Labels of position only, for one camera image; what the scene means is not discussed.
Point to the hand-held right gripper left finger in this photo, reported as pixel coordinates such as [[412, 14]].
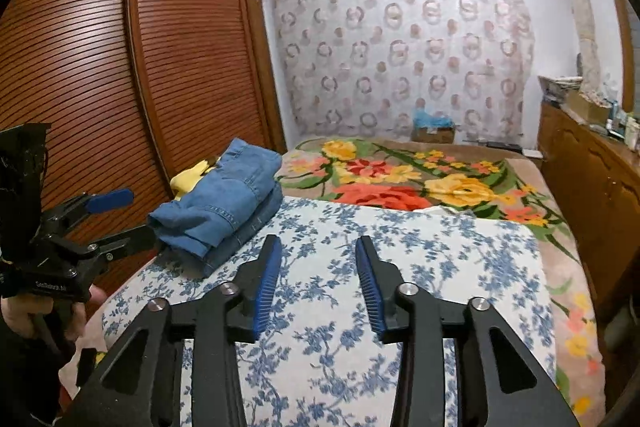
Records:
[[267, 279]]

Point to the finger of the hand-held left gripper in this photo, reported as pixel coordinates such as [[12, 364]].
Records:
[[125, 239], [110, 200]]

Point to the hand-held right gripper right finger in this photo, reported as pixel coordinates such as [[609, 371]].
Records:
[[372, 287]]

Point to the blue denim pants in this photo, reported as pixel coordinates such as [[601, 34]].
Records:
[[225, 192]]

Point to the person's left forearm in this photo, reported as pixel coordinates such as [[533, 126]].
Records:
[[25, 377]]

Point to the person's left hand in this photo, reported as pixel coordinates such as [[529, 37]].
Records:
[[12, 314]]

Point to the white blue-flowered bed sheet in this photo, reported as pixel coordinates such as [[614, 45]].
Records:
[[450, 282]]

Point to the yellow plush toy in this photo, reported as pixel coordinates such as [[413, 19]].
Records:
[[187, 179]]

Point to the floral plush blanket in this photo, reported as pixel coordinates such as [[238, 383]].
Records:
[[400, 177]]

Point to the wooden louvred wardrobe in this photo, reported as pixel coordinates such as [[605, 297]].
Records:
[[175, 57]]

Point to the cardboard box with blue paper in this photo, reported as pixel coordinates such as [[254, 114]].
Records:
[[432, 134]]

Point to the white plastic block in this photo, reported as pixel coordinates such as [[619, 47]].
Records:
[[531, 152]]

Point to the wooden sideboard cabinet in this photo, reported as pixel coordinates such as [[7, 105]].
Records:
[[590, 187]]

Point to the grey trash bin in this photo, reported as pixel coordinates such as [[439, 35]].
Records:
[[617, 327]]

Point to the printed flat box stack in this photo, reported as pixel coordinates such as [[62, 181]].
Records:
[[557, 86]]

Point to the open cardboard box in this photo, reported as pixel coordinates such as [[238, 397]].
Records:
[[585, 107]]

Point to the group of toiletry bottles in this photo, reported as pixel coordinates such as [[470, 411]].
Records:
[[625, 122]]

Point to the grey window blind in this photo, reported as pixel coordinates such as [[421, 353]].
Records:
[[636, 67]]

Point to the beige lace curtain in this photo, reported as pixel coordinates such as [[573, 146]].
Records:
[[585, 7]]

